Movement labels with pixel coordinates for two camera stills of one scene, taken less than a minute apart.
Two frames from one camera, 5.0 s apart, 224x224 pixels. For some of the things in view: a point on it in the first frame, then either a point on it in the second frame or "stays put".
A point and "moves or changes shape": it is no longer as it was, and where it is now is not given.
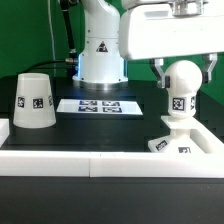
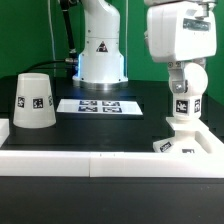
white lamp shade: (34, 105) stays put
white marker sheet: (127, 106) stays put
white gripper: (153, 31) → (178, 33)
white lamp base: (179, 138) moves or changes shape
